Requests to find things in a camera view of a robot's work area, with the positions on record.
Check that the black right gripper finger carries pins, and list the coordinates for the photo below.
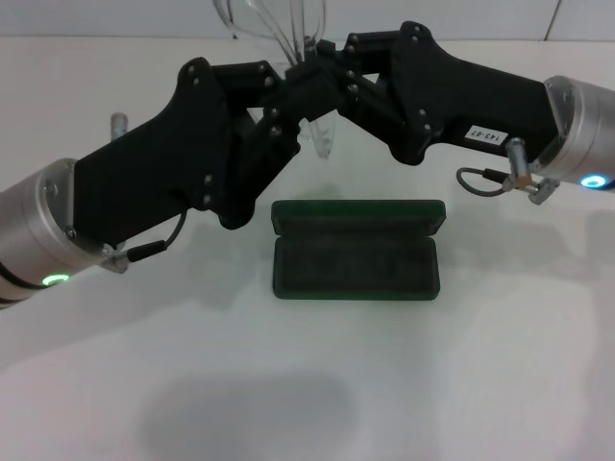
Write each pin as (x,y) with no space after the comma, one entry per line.
(312,103)

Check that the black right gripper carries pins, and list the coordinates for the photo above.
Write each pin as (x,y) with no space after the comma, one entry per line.
(480,101)

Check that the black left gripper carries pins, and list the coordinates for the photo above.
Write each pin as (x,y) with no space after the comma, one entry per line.
(168,163)

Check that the clear plastic glasses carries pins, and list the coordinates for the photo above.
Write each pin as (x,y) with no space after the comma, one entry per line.
(288,43)

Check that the green glasses case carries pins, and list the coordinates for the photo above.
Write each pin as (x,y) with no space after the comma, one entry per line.
(355,259)

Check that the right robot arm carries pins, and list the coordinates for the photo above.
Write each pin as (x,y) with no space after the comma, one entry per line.
(586,125)

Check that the silver left gripper post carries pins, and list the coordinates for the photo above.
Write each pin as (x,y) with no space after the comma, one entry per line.
(119,124)

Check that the silver gripper post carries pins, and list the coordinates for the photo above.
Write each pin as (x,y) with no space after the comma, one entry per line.
(119,124)
(519,158)

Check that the silver right gripper post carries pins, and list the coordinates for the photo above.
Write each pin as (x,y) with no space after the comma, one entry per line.
(519,158)

